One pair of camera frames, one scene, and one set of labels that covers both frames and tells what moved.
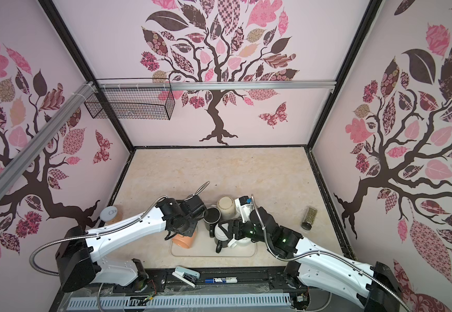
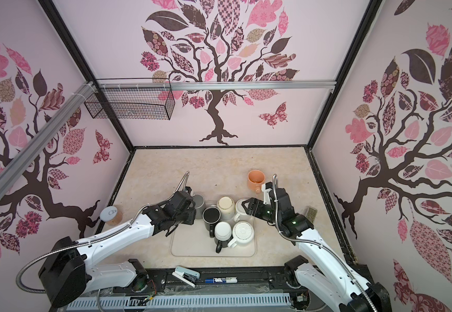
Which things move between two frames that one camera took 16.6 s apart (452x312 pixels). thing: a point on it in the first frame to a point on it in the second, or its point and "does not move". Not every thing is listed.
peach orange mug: [185, 242] to [255, 179]
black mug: [211, 216] does not move
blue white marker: [221, 280] does not move
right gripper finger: [232, 228] to [256, 207]
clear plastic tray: [204, 246] does not move
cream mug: [227, 207] does not move
